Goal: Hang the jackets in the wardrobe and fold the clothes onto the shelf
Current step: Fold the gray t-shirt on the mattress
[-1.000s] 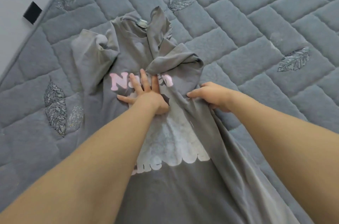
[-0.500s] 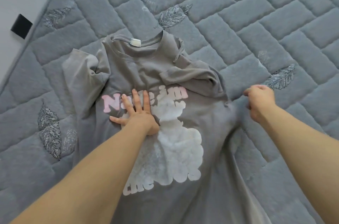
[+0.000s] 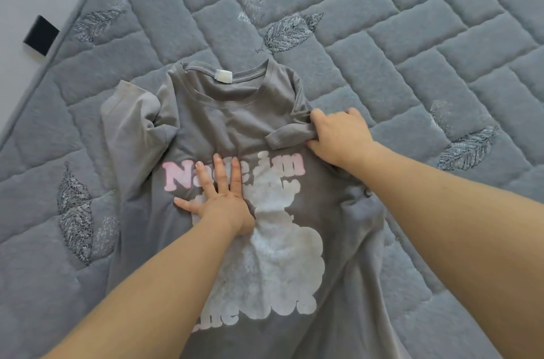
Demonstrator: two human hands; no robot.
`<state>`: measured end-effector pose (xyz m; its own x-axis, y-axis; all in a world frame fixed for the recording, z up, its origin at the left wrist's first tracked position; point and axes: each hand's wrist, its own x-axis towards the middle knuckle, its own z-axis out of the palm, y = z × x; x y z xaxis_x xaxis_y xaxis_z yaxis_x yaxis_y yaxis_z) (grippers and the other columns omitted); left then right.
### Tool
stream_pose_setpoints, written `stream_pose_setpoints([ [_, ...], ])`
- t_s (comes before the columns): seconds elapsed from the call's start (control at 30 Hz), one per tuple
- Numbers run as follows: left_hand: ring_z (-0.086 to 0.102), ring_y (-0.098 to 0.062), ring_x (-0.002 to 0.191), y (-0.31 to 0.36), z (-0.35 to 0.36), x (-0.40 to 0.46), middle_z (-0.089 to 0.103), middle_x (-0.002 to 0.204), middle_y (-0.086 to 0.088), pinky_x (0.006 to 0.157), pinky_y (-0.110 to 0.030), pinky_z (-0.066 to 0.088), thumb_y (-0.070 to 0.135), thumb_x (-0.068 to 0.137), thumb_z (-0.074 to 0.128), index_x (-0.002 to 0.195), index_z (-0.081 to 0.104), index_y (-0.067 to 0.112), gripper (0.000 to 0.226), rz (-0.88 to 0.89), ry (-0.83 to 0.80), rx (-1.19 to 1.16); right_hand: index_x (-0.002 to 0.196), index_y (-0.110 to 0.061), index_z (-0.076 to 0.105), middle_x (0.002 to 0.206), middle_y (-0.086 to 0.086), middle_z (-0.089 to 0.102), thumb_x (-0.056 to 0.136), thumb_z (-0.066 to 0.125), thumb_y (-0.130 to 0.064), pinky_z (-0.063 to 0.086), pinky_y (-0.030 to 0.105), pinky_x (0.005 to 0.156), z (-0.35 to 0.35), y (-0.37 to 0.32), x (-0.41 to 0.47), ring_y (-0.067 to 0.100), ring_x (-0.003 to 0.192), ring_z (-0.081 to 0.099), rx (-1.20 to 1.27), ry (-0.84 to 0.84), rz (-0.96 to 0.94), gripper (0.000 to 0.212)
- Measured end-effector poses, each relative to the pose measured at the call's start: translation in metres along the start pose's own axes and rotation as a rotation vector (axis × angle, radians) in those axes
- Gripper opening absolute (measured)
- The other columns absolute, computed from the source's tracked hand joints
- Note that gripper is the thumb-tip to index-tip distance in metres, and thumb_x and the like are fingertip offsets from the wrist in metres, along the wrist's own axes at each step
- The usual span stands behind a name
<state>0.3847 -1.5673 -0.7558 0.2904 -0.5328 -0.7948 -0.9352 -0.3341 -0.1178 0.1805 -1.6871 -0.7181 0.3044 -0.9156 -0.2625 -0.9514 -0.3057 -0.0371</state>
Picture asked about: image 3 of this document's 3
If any person's left forearm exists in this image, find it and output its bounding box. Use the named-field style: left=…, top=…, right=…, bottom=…
left=42, top=214, right=243, bottom=359

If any grey printed t-shirt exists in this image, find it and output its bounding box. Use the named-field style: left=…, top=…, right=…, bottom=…
left=100, top=57, right=409, bottom=359

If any person's right hand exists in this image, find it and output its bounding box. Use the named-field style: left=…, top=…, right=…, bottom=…
left=306, top=107, right=377, bottom=173

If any black square patch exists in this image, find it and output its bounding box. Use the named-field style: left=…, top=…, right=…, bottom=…
left=23, top=15, right=61, bottom=57

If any person's right forearm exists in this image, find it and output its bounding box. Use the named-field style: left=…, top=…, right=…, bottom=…
left=352, top=142, right=544, bottom=359

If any person's left hand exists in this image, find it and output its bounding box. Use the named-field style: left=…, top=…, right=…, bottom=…
left=173, top=153, right=257, bottom=238

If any grey quilted mattress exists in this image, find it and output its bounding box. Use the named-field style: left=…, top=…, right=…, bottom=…
left=0, top=0, right=544, bottom=359

